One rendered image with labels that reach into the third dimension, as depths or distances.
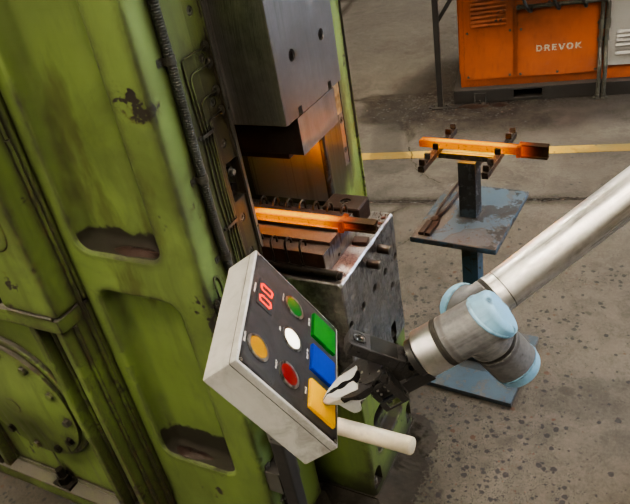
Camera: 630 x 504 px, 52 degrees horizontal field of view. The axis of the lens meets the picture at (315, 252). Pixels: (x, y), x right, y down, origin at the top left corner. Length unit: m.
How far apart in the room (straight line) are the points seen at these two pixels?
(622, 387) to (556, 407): 0.27
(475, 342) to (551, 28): 4.08
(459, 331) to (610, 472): 1.42
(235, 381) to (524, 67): 4.27
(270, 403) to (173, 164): 0.54
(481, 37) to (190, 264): 3.86
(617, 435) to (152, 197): 1.81
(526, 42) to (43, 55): 3.98
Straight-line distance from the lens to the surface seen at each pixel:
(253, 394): 1.17
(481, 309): 1.12
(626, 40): 5.14
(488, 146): 2.20
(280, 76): 1.48
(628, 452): 2.54
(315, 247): 1.76
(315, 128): 1.62
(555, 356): 2.83
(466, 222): 2.31
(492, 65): 5.14
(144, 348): 1.97
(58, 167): 1.69
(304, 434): 1.24
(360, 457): 2.22
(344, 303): 1.75
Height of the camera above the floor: 1.92
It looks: 33 degrees down
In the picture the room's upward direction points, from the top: 11 degrees counter-clockwise
